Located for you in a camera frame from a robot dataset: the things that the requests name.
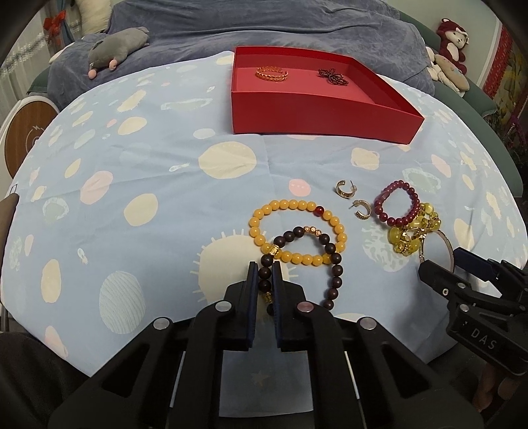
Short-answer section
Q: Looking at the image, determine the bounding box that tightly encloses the thin gold bangle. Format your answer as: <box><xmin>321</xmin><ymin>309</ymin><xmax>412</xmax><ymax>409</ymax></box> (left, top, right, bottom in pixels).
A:
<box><xmin>416</xmin><ymin>229</ymin><xmax>456</xmax><ymax>273</ymax></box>

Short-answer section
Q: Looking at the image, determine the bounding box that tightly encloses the dark purple beaded ornament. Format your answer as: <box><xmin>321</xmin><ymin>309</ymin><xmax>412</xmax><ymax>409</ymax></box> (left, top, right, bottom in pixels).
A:
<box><xmin>317</xmin><ymin>68</ymin><xmax>350</xmax><ymax>86</ymax></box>

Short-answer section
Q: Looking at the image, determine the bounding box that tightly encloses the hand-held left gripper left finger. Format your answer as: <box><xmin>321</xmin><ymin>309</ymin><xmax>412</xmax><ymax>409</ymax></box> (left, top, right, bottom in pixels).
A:
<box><xmin>47</xmin><ymin>261</ymin><xmax>258</xmax><ymax>429</ymax></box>

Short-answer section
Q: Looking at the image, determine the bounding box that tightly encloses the blue velvet blanket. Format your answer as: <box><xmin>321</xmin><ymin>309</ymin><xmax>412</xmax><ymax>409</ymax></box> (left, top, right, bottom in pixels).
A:
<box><xmin>47</xmin><ymin>0</ymin><xmax>438</xmax><ymax>112</ymax></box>

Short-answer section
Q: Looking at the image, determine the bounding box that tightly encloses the yellow crystal bracelet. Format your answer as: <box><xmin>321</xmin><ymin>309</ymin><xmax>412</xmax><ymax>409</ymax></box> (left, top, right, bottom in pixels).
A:
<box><xmin>387</xmin><ymin>202</ymin><xmax>444</xmax><ymax>254</ymax></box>

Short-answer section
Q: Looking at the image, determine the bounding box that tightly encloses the white plush toy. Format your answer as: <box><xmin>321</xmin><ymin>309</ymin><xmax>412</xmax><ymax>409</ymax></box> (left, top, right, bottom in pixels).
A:
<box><xmin>425</xmin><ymin>45</ymin><xmax>465</xmax><ymax>97</ymax></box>

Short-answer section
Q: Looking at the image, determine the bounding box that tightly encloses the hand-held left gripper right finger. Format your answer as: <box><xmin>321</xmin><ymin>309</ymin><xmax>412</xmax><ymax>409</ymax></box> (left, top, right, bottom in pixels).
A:
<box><xmin>272</xmin><ymin>261</ymin><xmax>485</xmax><ymax>429</ymax></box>

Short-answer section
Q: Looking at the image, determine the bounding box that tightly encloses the dark brown bead bracelet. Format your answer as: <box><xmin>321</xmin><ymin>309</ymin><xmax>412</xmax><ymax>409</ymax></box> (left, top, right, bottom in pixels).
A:
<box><xmin>259</xmin><ymin>225</ymin><xmax>344</xmax><ymax>318</ymax></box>

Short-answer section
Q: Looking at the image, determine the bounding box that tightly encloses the yellow bead bracelet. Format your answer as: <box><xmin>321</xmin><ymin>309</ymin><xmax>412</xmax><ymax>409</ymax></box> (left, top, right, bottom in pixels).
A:
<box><xmin>248</xmin><ymin>199</ymin><xmax>348</xmax><ymax>265</ymax></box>

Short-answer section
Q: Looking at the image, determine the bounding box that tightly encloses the gold chain bracelet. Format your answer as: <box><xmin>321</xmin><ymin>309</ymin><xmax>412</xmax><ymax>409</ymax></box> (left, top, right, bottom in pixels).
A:
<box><xmin>254</xmin><ymin>66</ymin><xmax>288</xmax><ymax>82</ymax></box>

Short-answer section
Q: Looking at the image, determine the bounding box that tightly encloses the flower arrangement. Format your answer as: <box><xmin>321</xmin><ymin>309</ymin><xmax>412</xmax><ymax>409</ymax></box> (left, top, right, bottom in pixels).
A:
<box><xmin>495</xmin><ymin>41</ymin><xmax>528</xmax><ymax>166</ymax></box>

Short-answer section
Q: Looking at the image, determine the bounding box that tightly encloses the green sofa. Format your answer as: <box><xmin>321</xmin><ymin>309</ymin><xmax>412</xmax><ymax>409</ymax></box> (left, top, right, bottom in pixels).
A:
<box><xmin>29</xmin><ymin>8</ymin><xmax>528</xmax><ymax>182</ymax></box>

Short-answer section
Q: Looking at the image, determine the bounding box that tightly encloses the dark red bead bracelet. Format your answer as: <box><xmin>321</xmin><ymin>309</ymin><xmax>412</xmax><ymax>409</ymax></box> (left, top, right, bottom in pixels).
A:
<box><xmin>373</xmin><ymin>179</ymin><xmax>421</xmax><ymax>227</ymax></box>

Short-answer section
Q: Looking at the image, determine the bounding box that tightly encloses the red cardboard box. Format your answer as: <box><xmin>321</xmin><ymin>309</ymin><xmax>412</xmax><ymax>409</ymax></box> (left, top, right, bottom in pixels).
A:
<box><xmin>230</xmin><ymin>46</ymin><xmax>425</xmax><ymax>145</ymax></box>

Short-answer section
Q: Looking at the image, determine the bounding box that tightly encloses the beige round plush cushion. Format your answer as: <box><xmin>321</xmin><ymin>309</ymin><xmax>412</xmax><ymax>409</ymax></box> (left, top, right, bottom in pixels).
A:
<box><xmin>433</xmin><ymin>55</ymin><xmax>471</xmax><ymax>92</ymax></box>

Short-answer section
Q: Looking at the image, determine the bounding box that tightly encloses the blue curtain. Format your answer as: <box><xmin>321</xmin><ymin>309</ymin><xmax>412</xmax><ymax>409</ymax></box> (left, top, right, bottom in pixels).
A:
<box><xmin>41</xmin><ymin>0</ymin><xmax>81</xmax><ymax>54</ymax></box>

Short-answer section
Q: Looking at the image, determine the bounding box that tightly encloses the white sheer curtain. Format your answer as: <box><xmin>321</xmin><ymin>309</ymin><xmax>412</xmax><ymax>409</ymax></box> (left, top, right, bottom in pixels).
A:
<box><xmin>0</xmin><ymin>20</ymin><xmax>54</xmax><ymax>108</ymax></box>

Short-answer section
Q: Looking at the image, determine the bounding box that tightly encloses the red ribbon bow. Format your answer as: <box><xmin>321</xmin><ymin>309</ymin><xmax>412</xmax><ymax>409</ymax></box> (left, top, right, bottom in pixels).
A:
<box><xmin>45</xmin><ymin>10</ymin><xmax>67</xmax><ymax>34</ymax></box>

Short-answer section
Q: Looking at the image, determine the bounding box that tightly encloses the planet print blue tablecloth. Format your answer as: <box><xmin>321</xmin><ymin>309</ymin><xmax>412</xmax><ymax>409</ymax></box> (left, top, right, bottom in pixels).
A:
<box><xmin>0</xmin><ymin>51</ymin><xmax>528</xmax><ymax>417</ymax></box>

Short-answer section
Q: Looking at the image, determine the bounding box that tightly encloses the white device with wooden disc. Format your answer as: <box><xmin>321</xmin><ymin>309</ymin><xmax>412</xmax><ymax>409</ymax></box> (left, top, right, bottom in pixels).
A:
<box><xmin>0</xmin><ymin>97</ymin><xmax>60</xmax><ymax>178</ymax></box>

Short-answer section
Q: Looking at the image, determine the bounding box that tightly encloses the dark cloth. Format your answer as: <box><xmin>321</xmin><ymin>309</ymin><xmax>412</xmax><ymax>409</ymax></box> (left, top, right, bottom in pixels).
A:
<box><xmin>0</xmin><ymin>330</ymin><xmax>104</xmax><ymax>429</ymax></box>

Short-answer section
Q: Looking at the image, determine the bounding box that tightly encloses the red plush monkey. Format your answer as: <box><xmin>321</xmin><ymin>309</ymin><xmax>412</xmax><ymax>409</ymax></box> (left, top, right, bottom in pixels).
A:
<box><xmin>435</xmin><ymin>17</ymin><xmax>471</xmax><ymax>75</ymax></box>

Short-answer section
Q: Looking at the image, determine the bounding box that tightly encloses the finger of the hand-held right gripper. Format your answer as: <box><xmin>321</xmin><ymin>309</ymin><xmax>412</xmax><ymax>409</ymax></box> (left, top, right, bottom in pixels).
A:
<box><xmin>418</xmin><ymin>259</ymin><xmax>502</xmax><ymax>326</ymax></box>
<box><xmin>453</xmin><ymin>247</ymin><xmax>528</xmax><ymax>298</ymax></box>

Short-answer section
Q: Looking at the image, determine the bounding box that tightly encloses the brown padded object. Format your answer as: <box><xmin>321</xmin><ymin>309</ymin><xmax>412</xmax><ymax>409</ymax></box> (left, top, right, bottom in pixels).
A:
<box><xmin>0</xmin><ymin>192</ymin><xmax>20</xmax><ymax>256</ymax></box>

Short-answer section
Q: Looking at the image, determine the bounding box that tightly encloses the red patterned wall hanging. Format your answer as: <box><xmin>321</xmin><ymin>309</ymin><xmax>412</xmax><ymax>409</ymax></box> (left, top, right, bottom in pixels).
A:
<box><xmin>482</xmin><ymin>25</ymin><xmax>514</xmax><ymax>100</ymax></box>

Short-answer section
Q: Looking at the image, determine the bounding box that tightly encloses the grey plush mouse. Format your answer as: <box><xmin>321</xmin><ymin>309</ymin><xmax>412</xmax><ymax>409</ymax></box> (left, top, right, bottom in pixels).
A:
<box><xmin>86</xmin><ymin>27</ymin><xmax>151</xmax><ymax>79</ymax></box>

